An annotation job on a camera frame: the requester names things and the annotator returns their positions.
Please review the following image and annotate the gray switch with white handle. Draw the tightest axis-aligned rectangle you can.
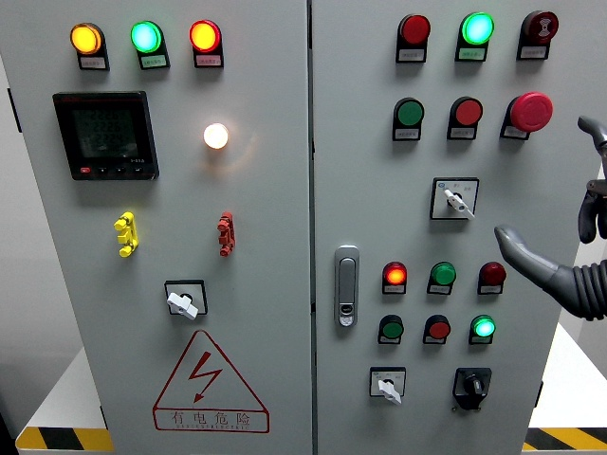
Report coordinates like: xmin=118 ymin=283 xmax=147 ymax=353
xmin=429 ymin=177 xmax=480 ymax=221

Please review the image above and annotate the small dark red lamp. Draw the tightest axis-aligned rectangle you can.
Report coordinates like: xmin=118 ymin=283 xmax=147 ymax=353
xmin=478 ymin=262 xmax=507 ymax=287

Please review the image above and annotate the small green lit lamp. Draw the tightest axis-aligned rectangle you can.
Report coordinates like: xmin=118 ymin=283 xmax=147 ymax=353
xmin=469 ymin=315 xmax=497 ymax=340

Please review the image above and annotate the small green unlit lamp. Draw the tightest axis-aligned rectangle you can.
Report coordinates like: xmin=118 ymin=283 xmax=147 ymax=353
xmin=430 ymin=262 xmax=457 ymax=287

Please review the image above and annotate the small red push button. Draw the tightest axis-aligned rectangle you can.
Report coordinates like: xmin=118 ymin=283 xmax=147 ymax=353
xmin=424 ymin=315 xmax=451 ymax=340

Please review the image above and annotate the small red lit lamp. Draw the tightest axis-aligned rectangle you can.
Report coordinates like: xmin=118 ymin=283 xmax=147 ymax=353
xmin=382 ymin=261 xmax=408 ymax=286

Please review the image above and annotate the large red stop button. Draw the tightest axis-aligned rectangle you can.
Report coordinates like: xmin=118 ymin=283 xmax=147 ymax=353
xmin=507 ymin=91 xmax=555 ymax=133

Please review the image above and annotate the small green push button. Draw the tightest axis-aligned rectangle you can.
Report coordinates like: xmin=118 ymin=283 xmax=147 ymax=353
xmin=378 ymin=315 xmax=405 ymax=340

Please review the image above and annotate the large red push button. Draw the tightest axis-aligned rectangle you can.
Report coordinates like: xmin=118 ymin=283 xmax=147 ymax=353
xmin=450 ymin=97 xmax=484 ymax=127

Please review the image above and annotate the pale grey door with lock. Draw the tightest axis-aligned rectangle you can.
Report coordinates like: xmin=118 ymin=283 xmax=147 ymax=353
xmin=310 ymin=0 xmax=607 ymax=455

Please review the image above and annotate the black yellow striped tape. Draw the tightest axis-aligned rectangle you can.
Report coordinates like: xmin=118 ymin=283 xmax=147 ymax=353
xmin=523 ymin=428 xmax=607 ymax=452
xmin=15 ymin=427 xmax=115 ymax=452

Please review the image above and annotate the silver door lock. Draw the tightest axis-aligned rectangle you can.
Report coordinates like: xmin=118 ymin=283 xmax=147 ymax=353
xmin=334 ymin=245 xmax=360 ymax=329

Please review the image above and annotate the large green push button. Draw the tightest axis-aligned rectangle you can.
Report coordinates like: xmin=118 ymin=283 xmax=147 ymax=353
xmin=393 ymin=97 xmax=426 ymax=128

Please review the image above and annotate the dark red buzzer lamp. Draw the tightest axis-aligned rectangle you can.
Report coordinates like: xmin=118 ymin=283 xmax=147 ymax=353
xmin=521 ymin=9 xmax=560 ymax=43

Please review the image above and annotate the large green lit lamp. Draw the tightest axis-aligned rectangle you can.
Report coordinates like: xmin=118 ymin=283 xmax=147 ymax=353
xmin=130 ymin=20 xmax=165 ymax=54
xmin=460 ymin=11 xmax=495 ymax=46

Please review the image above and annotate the large red unlit lamp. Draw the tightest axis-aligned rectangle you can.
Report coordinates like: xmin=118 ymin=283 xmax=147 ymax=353
xmin=396 ymin=13 xmax=432 ymax=46

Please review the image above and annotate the pale grey cabinet door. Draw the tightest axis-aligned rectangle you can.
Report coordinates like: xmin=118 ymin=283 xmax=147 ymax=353
xmin=0 ymin=0 xmax=315 ymax=455

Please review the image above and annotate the white glowing lamp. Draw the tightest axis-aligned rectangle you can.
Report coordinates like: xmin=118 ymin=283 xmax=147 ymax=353
xmin=203 ymin=122 xmax=230 ymax=151

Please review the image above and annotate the red warning triangle sticker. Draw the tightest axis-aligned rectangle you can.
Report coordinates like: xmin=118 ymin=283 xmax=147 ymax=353
xmin=152 ymin=329 xmax=271 ymax=434

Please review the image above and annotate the orange-red lit round lamp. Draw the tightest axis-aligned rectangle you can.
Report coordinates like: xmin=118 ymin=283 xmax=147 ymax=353
xmin=188 ymin=19 xmax=223 ymax=53

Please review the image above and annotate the black digital display meter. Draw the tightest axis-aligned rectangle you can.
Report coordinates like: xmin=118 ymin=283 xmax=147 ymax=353
xmin=52 ymin=91 xmax=160 ymax=182

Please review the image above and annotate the yellow round lamp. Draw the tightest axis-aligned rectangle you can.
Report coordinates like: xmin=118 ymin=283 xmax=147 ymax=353
xmin=69 ymin=22 xmax=104 ymax=56

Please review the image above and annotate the black-handled turn switch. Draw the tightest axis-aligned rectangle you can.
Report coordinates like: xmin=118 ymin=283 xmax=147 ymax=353
xmin=451 ymin=367 xmax=493 ymax=411

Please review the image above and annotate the small white-handled turn switch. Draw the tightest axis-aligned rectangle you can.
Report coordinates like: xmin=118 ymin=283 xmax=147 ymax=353
xmin=369 ymin=366 xmax=407 ymax=406

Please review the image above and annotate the small red handle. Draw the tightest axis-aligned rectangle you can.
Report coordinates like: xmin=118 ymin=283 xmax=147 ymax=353
xmin=217 ymin=211 xmax=235 ymax=258

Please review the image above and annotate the white-handled switch, black plate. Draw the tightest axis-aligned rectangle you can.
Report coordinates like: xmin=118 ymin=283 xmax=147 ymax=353
xmin=163 ymin=279 xmax=209 ymax=322

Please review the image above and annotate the small yellow handle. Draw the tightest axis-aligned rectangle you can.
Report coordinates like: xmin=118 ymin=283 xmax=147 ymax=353
xmin=113 ymin=211 xmax=139 ymax=258

